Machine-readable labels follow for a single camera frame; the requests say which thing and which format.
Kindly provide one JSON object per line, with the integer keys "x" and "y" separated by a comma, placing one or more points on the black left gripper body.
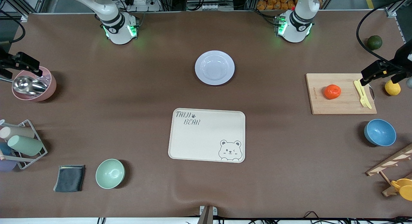
{"x": 403, "y": 58}

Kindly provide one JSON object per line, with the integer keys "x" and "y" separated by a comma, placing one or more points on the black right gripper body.
{"x": 4, "y": 61}

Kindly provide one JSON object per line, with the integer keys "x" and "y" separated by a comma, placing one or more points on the orange fruit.
{"x": 332, "y": 92}

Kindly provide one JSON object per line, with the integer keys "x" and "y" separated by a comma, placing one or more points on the white round plate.
{"x": 214, "y": 68}

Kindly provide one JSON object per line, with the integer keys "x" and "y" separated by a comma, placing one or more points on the metal scoop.
{"x": 29, "y": 85}

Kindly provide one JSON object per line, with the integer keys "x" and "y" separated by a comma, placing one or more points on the yellow lemon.
{"x": 393, "y": 88}

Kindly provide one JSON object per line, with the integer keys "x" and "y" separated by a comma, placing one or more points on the dark green lime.
{"x": 374, "y": 42}

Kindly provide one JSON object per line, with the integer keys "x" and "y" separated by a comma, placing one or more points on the wooden cutting board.
{"x": 331, "y": 105}

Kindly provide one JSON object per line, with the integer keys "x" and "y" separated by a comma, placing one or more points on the blue bowl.
{"x": 380, "y": 133}

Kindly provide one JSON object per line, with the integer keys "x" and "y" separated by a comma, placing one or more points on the beige cup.
{"x": 19, "y": 132}

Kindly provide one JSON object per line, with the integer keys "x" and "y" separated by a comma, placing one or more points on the mint green cup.
{"x": 25, "y": 145}

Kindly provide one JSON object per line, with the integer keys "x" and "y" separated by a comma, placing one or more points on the blue cup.
{"x": 4, "y": 149}

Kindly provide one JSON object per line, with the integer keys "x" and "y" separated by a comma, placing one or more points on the wooden drying rack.
{"x": 391, "y": 161}

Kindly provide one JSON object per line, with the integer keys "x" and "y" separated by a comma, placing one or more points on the purple cup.
{"x": 6, "y": 166}

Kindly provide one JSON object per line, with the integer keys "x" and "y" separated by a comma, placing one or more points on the dark grey folded cloth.
{"x": 69, "y": 179}

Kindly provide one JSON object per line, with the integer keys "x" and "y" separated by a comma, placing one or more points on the yellow mug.
{"x": 405, "y": 189}

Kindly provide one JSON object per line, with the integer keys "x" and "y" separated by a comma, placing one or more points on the pile of orange fruits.
{"x": 273, "y": 1}

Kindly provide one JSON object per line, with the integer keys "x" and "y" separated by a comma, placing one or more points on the pale green bowl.
{"x": 110, "y": 174}

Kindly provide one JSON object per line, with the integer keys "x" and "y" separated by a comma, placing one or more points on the white power strip with plugs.
{"x": 143, "y": 3}

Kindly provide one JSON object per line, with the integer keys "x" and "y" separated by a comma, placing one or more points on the cream tray with bear print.
{"x": 206, "y": 137}

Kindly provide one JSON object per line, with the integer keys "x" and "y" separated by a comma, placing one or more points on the aluminium frame post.
{"x": 391, "y": 12}

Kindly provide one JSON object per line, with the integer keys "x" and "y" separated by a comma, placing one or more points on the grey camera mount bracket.
{"x": 206, "y": 214}

